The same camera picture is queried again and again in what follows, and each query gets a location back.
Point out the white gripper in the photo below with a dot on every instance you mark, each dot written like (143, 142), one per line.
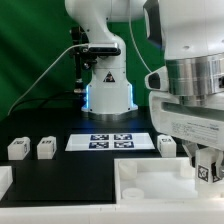
(202, 125)

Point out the white square tabletop tray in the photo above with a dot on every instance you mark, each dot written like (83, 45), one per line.
(139, 180)

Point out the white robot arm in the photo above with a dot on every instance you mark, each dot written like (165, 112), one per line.
(186, 98)

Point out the white sheet with markers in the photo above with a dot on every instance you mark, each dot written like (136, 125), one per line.
(115, 141)

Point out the white block left edge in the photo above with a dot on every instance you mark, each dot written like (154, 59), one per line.
(6, 179)

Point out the white front rail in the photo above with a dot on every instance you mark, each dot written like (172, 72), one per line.
(154, 214)

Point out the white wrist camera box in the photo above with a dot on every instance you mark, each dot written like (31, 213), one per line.
(158, 80)

